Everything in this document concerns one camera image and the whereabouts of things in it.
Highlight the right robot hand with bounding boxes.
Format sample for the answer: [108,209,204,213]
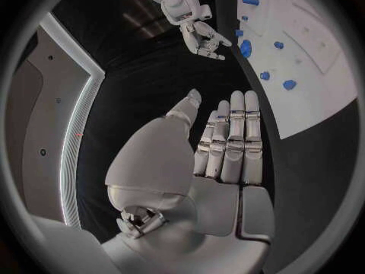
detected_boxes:
[179,21,234,61]

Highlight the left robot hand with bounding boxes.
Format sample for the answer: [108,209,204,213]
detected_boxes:
[100,88,276,274]

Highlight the white task board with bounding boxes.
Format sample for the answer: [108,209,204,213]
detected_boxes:
[232,0,359,141]

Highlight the blue gear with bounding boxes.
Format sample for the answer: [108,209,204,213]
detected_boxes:
[239,39,254,58]

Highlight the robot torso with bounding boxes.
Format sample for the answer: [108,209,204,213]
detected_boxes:
[4,12,108,230]

